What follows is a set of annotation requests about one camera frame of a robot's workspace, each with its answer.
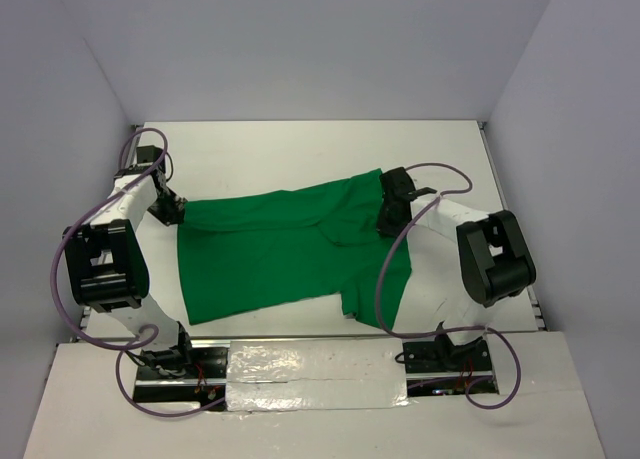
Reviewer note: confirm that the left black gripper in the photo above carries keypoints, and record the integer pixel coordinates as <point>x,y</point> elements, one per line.
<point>175,214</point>

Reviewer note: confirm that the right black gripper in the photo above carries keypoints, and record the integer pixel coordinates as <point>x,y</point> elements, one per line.
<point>384,227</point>

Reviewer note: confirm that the green t-shirt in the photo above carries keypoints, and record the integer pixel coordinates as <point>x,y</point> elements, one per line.
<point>242,254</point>

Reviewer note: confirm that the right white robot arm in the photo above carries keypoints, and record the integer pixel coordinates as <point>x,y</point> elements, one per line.
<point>494,259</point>

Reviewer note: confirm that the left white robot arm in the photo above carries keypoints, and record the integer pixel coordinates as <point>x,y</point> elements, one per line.
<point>107,270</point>

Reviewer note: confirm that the silver tape covered panel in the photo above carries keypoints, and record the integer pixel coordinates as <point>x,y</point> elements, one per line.
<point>331,374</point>

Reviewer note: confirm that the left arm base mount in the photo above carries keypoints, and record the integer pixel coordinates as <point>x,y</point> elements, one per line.
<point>199,378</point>

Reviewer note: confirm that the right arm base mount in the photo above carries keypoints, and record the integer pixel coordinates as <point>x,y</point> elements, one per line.
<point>435,366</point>

